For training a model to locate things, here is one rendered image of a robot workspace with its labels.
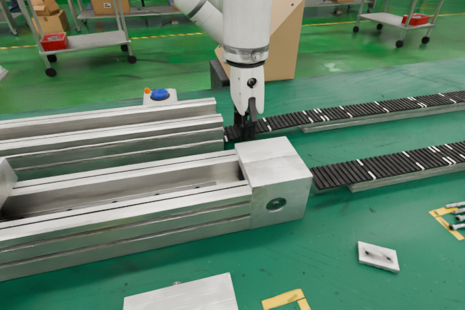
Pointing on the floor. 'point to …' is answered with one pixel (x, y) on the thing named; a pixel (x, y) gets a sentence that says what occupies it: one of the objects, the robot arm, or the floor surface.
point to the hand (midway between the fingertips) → (243, 126)
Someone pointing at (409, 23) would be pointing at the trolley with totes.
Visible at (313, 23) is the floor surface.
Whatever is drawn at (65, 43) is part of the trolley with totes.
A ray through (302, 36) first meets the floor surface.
